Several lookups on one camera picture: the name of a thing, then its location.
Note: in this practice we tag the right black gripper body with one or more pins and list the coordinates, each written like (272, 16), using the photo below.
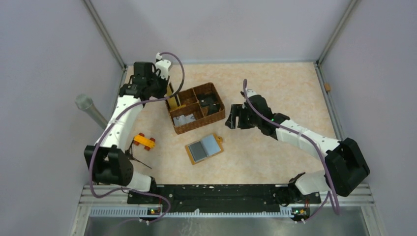
(246, 120)

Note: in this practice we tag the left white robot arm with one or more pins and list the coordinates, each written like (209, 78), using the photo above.
(107, 160)

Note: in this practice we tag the small wooden block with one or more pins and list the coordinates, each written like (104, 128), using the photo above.
(327, 87)

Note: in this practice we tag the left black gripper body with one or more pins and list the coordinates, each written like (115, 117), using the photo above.
(158, 85)

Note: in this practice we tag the white perforated cable tray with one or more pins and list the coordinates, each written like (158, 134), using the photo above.
(145, 212)

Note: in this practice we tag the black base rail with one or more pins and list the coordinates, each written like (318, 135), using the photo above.
(224, 198)

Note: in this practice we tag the orange leather card holder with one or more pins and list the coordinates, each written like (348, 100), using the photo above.
(213, 145)

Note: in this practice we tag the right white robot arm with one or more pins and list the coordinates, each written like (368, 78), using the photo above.
(343, 162)

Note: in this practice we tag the silver microphone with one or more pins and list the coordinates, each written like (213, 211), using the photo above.
(85, 103)

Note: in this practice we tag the black card in basket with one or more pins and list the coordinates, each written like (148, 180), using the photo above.
(209, 103)

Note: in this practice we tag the brown wicker divided basket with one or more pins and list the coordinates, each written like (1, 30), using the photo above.
(189, 104)

